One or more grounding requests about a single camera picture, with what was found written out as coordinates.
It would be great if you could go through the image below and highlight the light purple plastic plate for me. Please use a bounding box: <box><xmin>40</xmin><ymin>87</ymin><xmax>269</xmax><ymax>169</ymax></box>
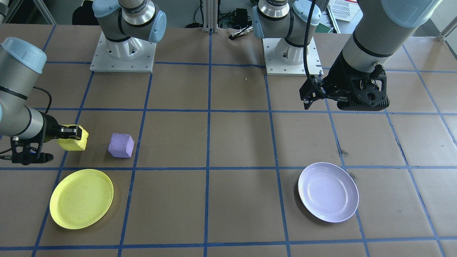
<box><xmin>298</xmin><ymin>162</ymin><xmax>359</xmax><ymax>223</ymax></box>

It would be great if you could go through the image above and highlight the aluminium profile post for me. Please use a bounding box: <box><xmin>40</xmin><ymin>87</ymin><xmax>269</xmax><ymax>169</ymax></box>
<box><xmin>201</xmin><ymin>0</ymin><xmax>219</xmax><ymax>34</ymax></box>

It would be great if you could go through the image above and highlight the white plastic basket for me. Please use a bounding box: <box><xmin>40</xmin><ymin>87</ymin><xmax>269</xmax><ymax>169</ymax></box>
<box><xmin>327</xmin><ymin>0</ymin><xmax>360</xmax><ymax>22</ymax></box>

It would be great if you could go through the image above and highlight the yellow foam block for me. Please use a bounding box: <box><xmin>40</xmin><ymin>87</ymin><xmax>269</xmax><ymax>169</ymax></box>
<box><xmin>57</xmin><ymin>125</ymin><xmax>89</xmax><ymax>151</ymax></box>

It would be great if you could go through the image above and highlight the purple foam block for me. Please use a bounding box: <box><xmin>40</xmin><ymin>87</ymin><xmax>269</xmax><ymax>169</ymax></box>
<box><xmin>107</xmin><ymin>133</ymin><xmax>135</xmax><ymax>158</ymax></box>

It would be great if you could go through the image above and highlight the V-shaped metal bar frame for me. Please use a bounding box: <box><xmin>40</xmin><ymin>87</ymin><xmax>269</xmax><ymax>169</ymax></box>
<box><xmin>438</xmin><ymin>24</ymin><xmax>457</xmax><ymax>42</ymax></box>

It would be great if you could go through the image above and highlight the silver metal connector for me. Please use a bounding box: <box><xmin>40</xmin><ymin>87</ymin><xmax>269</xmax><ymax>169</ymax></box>
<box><xmin>230</xmin><ymin>26</ymin><xmax>255</xmax><ymax>40</ymax></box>

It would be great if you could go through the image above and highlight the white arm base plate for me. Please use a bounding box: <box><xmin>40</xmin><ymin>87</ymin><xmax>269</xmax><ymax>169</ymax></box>
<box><xmin>90</xmin><ymin>31</ymin><xmax>158</xmax><ymax>73</ymax></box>
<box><xmin>262</xmin><ymin>37</ymin><xmax>322</xmax><ymax>76</ymax></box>

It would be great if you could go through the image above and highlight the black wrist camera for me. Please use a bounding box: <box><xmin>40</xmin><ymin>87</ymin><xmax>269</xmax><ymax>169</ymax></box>
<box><xmin>10</xmin><ymin>137</ymin><xmax>55</xmax><ymax>166</ymax></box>
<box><xmin>337</xmin><ymin>94</ymin><xmax>391</xmax><ymax>111</ymax></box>

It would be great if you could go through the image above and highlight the black bag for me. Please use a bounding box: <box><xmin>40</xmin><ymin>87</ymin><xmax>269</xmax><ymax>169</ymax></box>
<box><xmin>71</xmin><ymin>0</ymin><xmax>99</xmax><ymax>26</ymax></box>

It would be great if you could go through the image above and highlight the black power device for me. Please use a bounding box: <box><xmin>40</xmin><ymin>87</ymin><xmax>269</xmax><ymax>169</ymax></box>
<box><xmin>233</xmin><ymin>8</ymin><xmax>250</xmax><ymax>26</ymax></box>

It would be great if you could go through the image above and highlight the yellow plastic plate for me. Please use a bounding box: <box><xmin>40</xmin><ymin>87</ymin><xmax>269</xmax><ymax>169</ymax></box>
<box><xmin>49</xmin><ymin>169</ymin><xmax>114</xmax><ymax>230</ymax></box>

